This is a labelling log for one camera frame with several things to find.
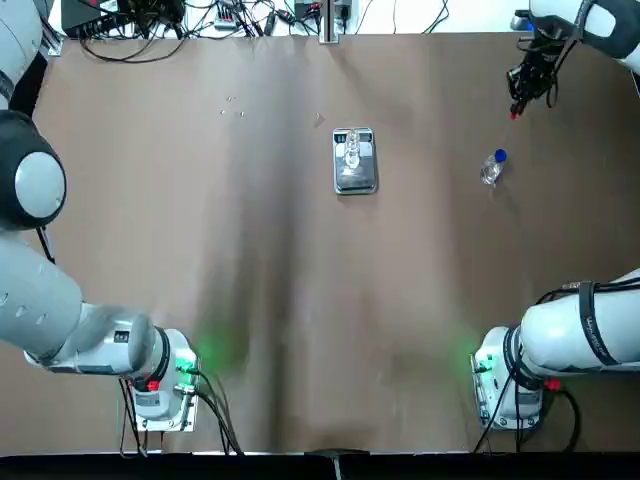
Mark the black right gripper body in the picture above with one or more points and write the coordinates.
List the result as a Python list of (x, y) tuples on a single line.
[(535, 67)]

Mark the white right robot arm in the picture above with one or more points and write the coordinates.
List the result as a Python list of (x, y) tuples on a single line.
[(565, 335)]

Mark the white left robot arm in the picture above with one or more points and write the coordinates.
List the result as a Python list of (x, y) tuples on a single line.
[(45, 310)]

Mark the clear dropper bottle blue cap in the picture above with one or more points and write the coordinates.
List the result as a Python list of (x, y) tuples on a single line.
[(491, 172)]

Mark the silver electronic balance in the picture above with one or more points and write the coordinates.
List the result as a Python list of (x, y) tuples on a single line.
[(355, 182)]

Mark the grey USB hub red plugs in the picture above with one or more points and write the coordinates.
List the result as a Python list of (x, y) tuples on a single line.
[(226, 19)]

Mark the black power adapter brick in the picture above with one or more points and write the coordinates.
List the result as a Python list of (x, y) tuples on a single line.
[(155, 10)]

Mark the aluminium profile post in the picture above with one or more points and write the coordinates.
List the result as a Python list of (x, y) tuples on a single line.
[(331, 25)]

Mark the aluminium corner frame post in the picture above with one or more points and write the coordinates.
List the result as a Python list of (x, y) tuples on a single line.
[(54, 47)]

